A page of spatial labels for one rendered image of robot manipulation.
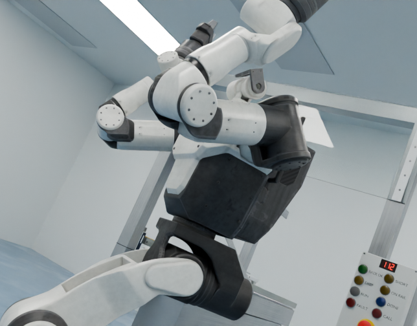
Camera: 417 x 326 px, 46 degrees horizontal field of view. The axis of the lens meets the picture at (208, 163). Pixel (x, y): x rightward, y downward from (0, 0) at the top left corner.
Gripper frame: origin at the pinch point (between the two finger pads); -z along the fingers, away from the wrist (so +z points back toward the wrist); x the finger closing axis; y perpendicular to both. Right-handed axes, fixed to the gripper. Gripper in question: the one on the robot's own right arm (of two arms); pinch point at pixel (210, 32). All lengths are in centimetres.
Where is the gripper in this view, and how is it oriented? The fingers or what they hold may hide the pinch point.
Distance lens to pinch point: 170.9
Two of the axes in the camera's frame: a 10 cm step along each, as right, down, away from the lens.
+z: -5.0, 6.9, -5.2
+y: -8.5, -4.9, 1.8
